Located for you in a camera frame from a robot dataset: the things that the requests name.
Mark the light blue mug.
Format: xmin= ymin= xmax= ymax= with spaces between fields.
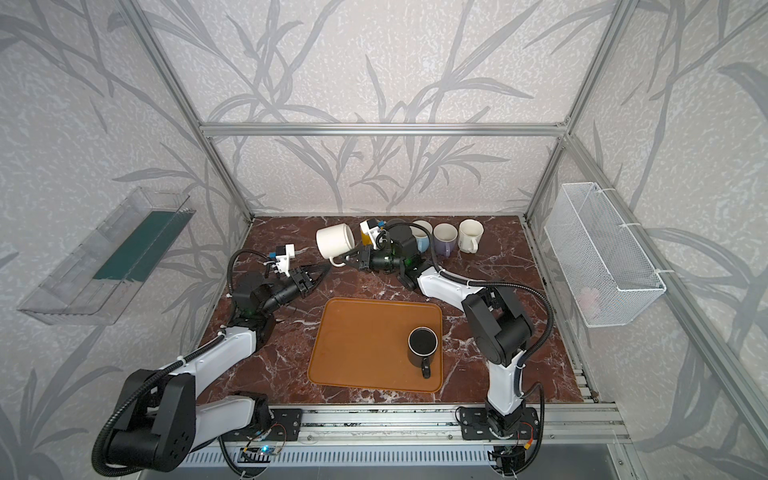
xmin=411 ymin=220 xmax=433 ymax=253

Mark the cream white mug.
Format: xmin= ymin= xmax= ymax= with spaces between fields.
xmin=315 ymin=223 xmax=356 ymax=267

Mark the purple mug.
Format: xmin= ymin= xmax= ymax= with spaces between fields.
xmin=433 ymin=223 xmax=458 ymax=258

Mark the white faceted mug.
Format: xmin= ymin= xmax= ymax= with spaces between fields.
xmin=457 ymin=219 xmax=484 ymax=254

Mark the black mug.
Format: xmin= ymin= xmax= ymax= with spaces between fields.
xmin=407 ymin=326 xmax=439 ymax=379

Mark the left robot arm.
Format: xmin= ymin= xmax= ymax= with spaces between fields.
xmin=91 ymin=250 xmax=331 ymax=477

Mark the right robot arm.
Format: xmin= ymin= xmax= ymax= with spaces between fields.
xmin=342 ymin=219 xmax=554 ymax=437

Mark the brown rectangular tray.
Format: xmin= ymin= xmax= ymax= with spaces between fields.
xmin=308 ymin=298 xmax=443 ymax=393

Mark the green circuit board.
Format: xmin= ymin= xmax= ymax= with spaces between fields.
xmin=240 ymin=445 xmax=282 ymax=463

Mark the pink object in basket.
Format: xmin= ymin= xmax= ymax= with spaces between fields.
xmin=576 ymin=287 xmax=601 ymax=321

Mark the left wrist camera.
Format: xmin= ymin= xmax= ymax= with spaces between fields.
xmin=268 ymin=244 xmax=296 ymax=277

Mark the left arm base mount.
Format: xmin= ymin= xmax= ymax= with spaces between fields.
xmin=228 ymin=408 xmax=303 ymax=442

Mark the clear plastic wall bin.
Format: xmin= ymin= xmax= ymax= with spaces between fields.
xmin=18 ymin=187 xmax=196 ymax=326

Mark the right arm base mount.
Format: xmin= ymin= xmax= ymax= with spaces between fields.
xmin=455 ymin=405 xmax=540 ymax=442

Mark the white wire basket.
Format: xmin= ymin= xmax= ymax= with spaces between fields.
xmin=544 ymin=182 xmax=667 ymax=328

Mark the aluminium front rail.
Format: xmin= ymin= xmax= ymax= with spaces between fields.
xmin=271 ymin=403 xmax=631 ymax=446

